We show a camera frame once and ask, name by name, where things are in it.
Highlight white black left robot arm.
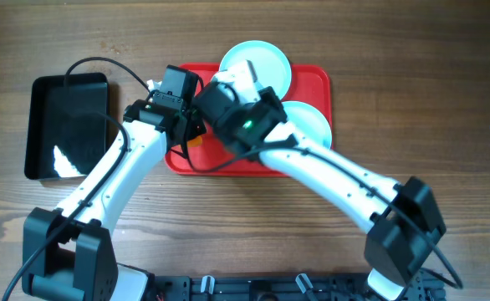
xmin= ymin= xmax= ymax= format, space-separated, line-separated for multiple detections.
xmin=3 ymin=65 xmax=206 ymax=300

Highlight orange sponge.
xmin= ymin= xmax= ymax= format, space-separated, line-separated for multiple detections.
xmin=186 ymin=135 xmax=203 ymax=147

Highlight light blue plate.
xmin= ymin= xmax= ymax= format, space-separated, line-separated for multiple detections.
xmin=219 ymin=40 xmax=292 ymax=99
xmin=282 ymin=101 xmax=332 ymax=148

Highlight light blue plate front right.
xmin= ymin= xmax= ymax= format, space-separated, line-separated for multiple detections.
xmin=282 ymin=101 xmax=332 ymax=148

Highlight red serving tray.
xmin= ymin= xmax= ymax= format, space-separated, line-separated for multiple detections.
xmin=165 ymin=64 xmax=332 ymax=177

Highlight black plastic tray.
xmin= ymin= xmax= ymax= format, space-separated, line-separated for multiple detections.
xmin=24 ymin=73 xmax=109 ymax=181

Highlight light blue plate back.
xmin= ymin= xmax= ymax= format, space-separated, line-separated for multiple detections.
xmin=219 ymin=40 xmax=292 ymax=99

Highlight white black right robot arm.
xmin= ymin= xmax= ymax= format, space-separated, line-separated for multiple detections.
xmin=192 ymin=83 xmax=446 ymax=300

